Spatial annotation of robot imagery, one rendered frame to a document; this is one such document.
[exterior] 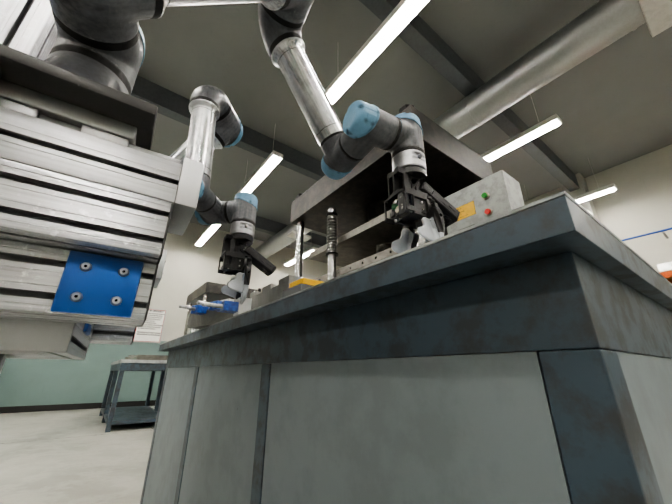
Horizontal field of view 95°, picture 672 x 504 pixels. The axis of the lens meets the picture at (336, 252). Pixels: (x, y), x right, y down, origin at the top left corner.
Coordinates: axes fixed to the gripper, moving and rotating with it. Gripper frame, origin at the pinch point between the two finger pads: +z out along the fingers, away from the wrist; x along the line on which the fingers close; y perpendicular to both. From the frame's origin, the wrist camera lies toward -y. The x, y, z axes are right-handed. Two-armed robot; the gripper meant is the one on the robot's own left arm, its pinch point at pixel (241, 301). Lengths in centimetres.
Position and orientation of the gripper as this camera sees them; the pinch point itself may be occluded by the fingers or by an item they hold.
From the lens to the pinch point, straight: 96.5
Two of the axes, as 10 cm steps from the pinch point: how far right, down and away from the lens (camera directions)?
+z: 0.0, 9.3, -3.6
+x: 5.4, -3.0, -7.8
